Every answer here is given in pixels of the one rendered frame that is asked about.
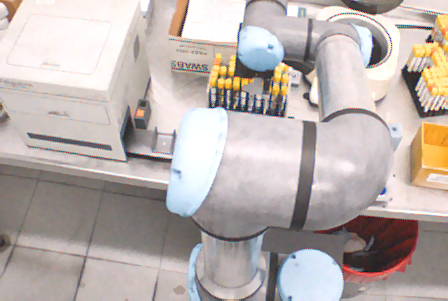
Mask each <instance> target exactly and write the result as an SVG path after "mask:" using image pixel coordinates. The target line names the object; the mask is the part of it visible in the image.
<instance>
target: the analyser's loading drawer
mask: <svg viewBox="0 0 448 301"><path fill-rule="evenodd" d="M177 136H178V134H176V129H174V132H173V133H169V132H162V131H158V128H157V127H156V126H155V129H154V130H146V129H136V128H127V127H126V128H125V131H124V134H123V137H122V140H123V143H124V147H125V150H126V151H127V152H134V153H141V154H146V155H150V156H155V157H162V158H168V159H172V157H173V153H174V148H175V144H176V140H177ZM163 143H166V145H165V146H163Z"/></svg>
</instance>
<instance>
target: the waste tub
mask: <svg viewBox="0 0 448 301"><path fill-rule="evenodd" d="M410 186H420V187H425V188H430V189H434V188H435V189H440V190H445V191H448V126H445V125H440V124H435V123H430V122H425V121H421V125H420V127H419V129H418V131H417V133H416V135H415V137H414V138H413V140H412V142H411V180H410Z"/></svg>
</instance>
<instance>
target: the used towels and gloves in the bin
mask: <svg viewBox="0 0 448 301"><path fill-rule="evenodd" d="M342 228H343V231H342V230H340V231H336V232H333V233H332V234H331V235H334V234H336V235H343V236H344V254H345V257H344V259H343V265H344V264H345V263H349V268H350V269H351V270H356V271H358V272H369V271H370V270H371V269H368V268H369V267H370V266H372V265H373V264H374V263H375V261H373V262H372V261H371V260H373V259H374V258H376V257H377V255H378V254H377V253H378V250H374V251H370V252H368V253H367V252H366V251H367V250H368V249H369V248H370V247H371V246H372V244H373V241H374V237H373V236H372V235H371V237H370V240H369V242H368V245H367V246H366V243H365V241H364V240H363V239H362V238H361V237H359V236H358V235H357V234H356V233H353V232H346V230H345V228H344V226H342ZM337 232H338V233H337ZM372 254H375V255H373V256H372V257H371V255H372Z"/></svg>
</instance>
